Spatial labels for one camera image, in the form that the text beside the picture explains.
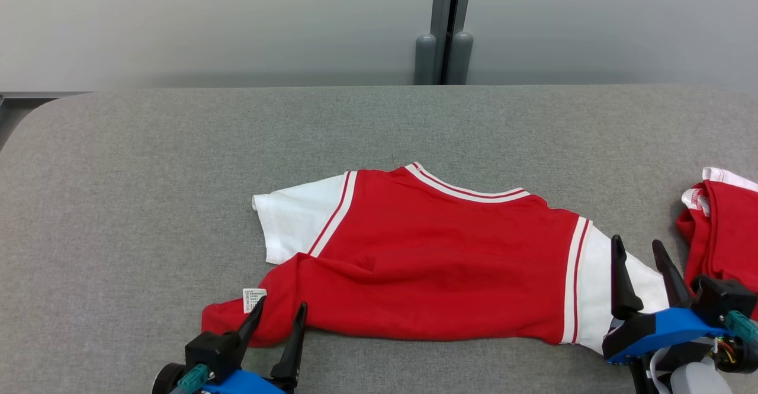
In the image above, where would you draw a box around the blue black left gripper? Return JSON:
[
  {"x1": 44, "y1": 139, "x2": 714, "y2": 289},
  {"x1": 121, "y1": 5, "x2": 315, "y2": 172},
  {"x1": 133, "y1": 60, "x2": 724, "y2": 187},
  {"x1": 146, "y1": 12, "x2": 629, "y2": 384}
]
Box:
[{"x1": 201, "y1": 296, "x2": 309, "y2": 394}]

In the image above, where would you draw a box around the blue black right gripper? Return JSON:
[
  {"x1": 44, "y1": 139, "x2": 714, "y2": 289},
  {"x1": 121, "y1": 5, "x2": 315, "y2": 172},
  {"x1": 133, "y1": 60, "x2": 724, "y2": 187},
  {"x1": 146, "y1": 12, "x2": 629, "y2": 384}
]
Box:
[{"x1": 602, "y1": 235, "x2": 729, "y2": 366}]

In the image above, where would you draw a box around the red white basketball jersey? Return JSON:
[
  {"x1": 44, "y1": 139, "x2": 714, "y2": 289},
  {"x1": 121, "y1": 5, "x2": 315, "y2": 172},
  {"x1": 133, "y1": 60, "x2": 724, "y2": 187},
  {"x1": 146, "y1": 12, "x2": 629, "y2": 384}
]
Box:
[{"x1": 201, "y1": 162, "x2": 671, "y2": 355}]

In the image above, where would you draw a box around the teal plug left camera cable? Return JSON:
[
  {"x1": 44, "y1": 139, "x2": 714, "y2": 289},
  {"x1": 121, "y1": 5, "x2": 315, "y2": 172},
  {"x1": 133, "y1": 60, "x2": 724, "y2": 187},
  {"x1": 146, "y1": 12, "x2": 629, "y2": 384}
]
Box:
[{"x1": 175, "y1": 364, "x2": 215, "y2": 394}]

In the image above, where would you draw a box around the teal plug camera cable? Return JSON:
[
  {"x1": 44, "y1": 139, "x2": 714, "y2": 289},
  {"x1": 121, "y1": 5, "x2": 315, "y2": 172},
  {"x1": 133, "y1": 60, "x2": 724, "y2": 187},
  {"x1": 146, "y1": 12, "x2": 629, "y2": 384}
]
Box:
[
  {"x1": 175, "y1": 364, "x2": 215, "y2": 394},
  {"x1": 723, "y1": 309, "x2": 758, "y2": 344}
]

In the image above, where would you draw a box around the teal plug right camera cable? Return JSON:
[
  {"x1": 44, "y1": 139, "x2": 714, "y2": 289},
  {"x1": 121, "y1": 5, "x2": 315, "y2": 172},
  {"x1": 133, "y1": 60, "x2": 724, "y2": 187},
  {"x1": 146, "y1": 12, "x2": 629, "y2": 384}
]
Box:
[{"x1": 723, "y1": 309, "x2": 758, "y2": 344}]

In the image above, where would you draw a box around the grey partition post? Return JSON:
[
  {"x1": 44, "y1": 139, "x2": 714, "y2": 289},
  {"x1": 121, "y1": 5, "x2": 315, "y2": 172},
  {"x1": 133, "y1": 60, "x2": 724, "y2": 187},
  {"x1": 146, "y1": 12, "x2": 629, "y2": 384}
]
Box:
[{"x1": 414, "y1": 0, "x2": 475, "y2": 86}]

